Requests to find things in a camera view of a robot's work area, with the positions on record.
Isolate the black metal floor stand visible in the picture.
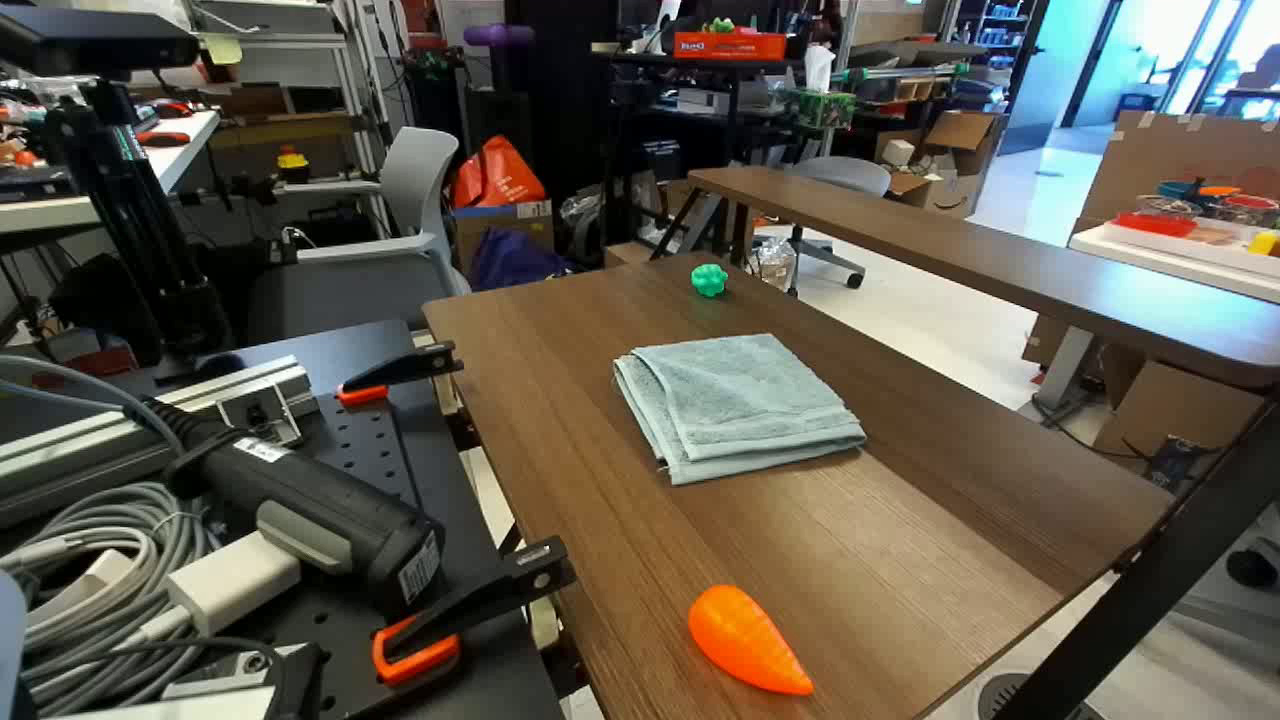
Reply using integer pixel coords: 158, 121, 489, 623
650, 185, 753, 268

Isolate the grey office chair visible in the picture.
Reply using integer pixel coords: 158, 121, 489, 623
784, 150, 896, 292
245, 125, 472, 342

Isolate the large flat cardboard sheet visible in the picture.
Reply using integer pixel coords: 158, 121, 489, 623
1075, 110, 1280, 235

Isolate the black orange bar clamp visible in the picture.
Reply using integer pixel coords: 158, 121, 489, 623
367, 537, 581, 691
332, 338, 465, 410

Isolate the crumpled clear plastic bag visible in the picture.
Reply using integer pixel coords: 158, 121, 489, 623
744, 232, 803, 295

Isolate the long wooden side table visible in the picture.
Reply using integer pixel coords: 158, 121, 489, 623
686, 158, 1280, 392

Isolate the orange carrot toy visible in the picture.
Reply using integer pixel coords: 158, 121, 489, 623
686, 581, 819, 702

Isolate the black diagonal stand bar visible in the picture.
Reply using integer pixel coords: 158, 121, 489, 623
994, 395, 1280, 720

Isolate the white tray with toys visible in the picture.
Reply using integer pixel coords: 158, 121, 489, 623
1074, 176, 1280, 307

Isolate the white work table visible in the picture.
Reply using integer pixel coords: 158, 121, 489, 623
0, 105, 223, 242

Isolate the green grape toy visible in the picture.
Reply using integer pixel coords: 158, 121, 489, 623
687, 259, 737, 304

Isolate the aluminium extrusion rail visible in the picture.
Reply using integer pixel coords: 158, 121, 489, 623
0, 351, 322, 500

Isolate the black camera tripod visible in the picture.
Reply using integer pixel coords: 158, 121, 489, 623
45, 74, 237, 373

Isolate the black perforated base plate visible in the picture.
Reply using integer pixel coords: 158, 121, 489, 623
132, 316, 566, 720

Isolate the blue bag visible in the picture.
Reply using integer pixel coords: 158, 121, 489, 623
470, 226, 573, 295

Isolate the orange bag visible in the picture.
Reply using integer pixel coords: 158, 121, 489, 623
447, 133, 554, 211

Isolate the green plastic crate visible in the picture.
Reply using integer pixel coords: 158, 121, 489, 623
777, 83, 862, 133

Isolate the white power adapter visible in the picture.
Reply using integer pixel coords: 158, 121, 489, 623
164, 527, 306, 638

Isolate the red storage bin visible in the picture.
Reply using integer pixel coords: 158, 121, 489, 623
670, 26, 793, 69

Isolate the light blue towel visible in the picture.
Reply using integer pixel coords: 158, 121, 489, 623
614, 332, 871, 486

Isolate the black handheld device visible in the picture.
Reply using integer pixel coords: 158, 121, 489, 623
158, 404, 451, 617

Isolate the black stereo camera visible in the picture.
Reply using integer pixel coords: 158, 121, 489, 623
0, 3, 204, 74

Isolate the grey cable bundle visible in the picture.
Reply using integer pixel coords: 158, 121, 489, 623
0, 475, 223, 712

